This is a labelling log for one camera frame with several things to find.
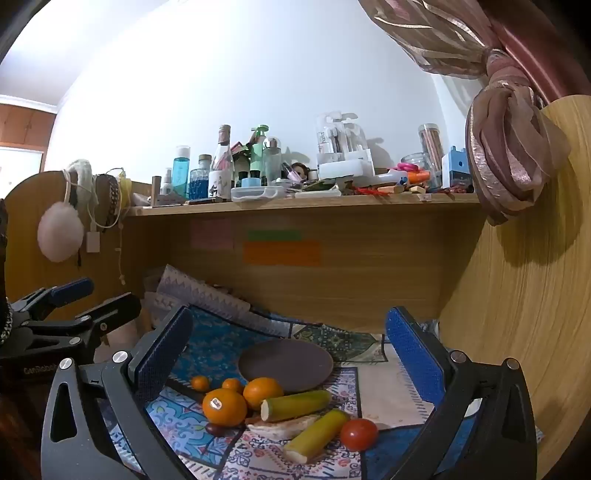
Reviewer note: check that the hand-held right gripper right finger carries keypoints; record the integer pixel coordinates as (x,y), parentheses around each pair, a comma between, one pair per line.
(415,357)

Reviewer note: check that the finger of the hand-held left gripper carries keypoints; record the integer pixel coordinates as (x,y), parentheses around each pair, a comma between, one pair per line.
(115,309)
(71,291)

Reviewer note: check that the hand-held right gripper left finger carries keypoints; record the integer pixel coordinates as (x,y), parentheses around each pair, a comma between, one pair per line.
(161,357)

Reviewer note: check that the small mandarin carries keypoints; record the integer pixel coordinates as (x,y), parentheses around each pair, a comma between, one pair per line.
(232,385)
(200,383)

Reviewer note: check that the large orange with sticker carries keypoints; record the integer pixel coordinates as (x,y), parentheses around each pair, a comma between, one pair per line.
(228,410)

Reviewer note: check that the red tomato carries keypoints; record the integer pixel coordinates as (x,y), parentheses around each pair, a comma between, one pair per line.
(359,434)

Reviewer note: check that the plain orange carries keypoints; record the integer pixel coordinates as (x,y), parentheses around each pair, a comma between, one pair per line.
(262,391)

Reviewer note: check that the yellow banana half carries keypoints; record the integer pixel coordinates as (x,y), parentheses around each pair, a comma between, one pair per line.
(318,434)

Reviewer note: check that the greenish banana half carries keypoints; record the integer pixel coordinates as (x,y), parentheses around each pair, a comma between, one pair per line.
(298,404)

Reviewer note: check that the brown round bowl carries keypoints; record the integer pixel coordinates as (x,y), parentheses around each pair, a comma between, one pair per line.
(288,364)

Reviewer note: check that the peeled pomelo segment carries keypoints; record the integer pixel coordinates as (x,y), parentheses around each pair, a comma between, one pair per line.
(277,425)

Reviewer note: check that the white charger plug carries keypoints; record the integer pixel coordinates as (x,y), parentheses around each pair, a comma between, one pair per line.
(93,241)

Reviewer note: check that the blue patterned cloth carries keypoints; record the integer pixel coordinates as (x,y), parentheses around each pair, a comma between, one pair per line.
(217,341)

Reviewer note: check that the white fluffy pom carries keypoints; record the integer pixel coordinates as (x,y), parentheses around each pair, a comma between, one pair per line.
(60,233)

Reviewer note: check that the dark red jujube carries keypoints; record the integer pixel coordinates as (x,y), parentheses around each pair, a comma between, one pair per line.
(214,429)

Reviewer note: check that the dark headband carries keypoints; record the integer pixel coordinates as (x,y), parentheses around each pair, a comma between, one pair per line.
(111,198)

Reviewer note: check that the white fluffy headband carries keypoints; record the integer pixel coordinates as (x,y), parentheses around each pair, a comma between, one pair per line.
(84,175)

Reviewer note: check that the pink sticky note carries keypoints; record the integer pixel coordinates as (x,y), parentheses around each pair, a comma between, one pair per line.
(211,233)

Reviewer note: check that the small white bottle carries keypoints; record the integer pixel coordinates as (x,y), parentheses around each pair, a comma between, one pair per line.
(166,183)

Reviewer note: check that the blue liquid bottle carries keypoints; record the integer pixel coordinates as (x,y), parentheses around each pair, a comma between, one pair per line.
(181,175)

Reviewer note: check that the blue bead jar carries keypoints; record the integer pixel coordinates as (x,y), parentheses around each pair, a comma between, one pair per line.
(199,182)

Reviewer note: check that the green sticky note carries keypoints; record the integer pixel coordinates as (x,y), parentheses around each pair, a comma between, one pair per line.
(273,235)

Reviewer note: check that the wooden wardrobe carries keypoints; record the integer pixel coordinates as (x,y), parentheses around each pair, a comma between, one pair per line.
(25,124)

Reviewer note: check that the tall glass bottle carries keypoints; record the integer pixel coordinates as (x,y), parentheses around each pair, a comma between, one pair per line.
(220,170)

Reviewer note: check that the clear flat plastic case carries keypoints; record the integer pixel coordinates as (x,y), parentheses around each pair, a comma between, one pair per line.
(257,193)

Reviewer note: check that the blue pencil sharpener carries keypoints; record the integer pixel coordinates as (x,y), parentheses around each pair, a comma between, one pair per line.
(455,168)

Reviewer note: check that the wooden shelf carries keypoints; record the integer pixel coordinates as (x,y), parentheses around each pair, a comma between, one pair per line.
(300,201)

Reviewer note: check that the round glass jar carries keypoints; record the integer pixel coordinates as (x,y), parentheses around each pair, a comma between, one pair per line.
(417,162)

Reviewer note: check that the green pump bottle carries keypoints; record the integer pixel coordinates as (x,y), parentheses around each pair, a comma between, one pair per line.
(257,154)

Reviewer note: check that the tall clear pencil jar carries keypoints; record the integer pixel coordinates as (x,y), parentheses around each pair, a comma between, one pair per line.
(431,147)

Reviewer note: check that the white plastic organizer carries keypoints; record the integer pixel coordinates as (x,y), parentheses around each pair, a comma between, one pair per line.
(344,154)

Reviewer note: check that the clear plastic bottle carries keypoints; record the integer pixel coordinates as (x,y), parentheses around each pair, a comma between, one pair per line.
(272,161)

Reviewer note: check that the small doll head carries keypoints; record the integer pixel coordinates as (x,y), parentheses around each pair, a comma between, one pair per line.
(300,170)

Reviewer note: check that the pink brown curtain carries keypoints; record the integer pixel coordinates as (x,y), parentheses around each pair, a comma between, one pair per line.
(503,134)

